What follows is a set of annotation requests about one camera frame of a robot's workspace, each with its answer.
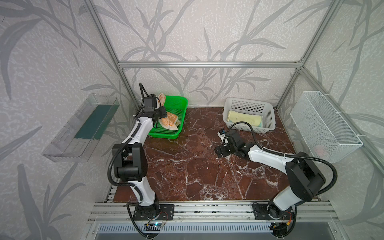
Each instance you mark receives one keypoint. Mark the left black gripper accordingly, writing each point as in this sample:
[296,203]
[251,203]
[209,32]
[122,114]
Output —
[162,112]

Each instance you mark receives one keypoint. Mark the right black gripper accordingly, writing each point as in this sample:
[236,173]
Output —
[223,148]

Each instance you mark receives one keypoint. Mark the peach patterned towel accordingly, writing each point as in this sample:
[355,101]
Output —
[171,122]

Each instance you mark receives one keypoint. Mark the yellow green towel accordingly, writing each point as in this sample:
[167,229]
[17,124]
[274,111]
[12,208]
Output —
[253,120]

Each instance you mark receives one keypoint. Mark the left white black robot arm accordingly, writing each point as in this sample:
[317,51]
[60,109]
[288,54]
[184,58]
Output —
[129,165]

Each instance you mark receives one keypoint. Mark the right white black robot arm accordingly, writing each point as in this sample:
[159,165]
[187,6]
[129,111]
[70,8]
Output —
[305,178]

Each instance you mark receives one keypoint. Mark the green plastic basket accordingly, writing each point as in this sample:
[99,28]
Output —
[175,105]

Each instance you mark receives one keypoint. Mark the white plastic basket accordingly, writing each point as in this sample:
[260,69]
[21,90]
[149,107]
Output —
[260,115]

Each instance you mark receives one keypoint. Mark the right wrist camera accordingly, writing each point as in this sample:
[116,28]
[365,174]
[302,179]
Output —
[222,135]

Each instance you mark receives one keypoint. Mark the aluminium frame crossbar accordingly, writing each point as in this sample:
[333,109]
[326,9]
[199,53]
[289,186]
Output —
[209,64]

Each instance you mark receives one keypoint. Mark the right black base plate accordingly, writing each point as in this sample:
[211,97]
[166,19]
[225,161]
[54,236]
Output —
[265,211]

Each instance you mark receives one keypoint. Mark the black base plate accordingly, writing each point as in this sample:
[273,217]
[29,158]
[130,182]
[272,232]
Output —
[265,211]
[162,212]

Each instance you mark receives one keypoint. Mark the clear plastic wall shelf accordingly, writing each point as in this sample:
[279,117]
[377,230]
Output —
[77,140]

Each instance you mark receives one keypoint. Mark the white wire mesh basket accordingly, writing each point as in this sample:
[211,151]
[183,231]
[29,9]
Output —
[323,128]

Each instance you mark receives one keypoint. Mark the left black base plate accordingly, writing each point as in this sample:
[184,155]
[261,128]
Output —
[162,212]

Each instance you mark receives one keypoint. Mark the aluminium front rail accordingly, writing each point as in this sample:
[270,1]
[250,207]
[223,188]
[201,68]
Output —
[211,212]

